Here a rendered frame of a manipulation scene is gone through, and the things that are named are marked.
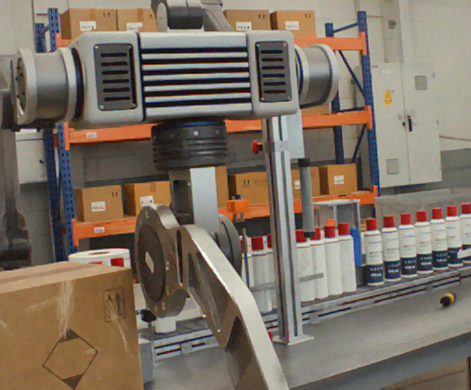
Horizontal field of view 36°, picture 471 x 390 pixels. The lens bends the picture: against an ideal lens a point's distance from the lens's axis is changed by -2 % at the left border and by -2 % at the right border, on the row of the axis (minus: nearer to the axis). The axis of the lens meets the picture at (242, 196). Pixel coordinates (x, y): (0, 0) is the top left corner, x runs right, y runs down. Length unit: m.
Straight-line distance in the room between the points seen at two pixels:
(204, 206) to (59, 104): 0.30
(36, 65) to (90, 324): 0.45
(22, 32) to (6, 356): 5.32
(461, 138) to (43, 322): 7.38
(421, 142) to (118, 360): 6.38
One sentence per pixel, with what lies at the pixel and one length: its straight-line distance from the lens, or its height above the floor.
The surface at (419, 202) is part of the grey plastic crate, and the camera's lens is 3.88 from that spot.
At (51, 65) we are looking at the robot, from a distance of 1.24.
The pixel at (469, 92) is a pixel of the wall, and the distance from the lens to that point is 8.53.
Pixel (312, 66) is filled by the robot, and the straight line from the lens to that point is 1.41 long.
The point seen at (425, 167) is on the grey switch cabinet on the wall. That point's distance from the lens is 7.58.
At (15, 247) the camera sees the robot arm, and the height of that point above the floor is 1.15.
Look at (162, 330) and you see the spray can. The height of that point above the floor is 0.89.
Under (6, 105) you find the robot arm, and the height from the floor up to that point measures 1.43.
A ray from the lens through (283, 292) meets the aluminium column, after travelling 1.89.
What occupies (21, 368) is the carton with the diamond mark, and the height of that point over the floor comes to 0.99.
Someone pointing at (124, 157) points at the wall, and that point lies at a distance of 6.51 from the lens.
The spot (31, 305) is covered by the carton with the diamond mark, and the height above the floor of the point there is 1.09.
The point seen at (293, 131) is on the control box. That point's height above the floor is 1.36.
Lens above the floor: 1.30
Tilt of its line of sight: 3 degrees down
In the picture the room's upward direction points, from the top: 5 degrees counter-clockwise
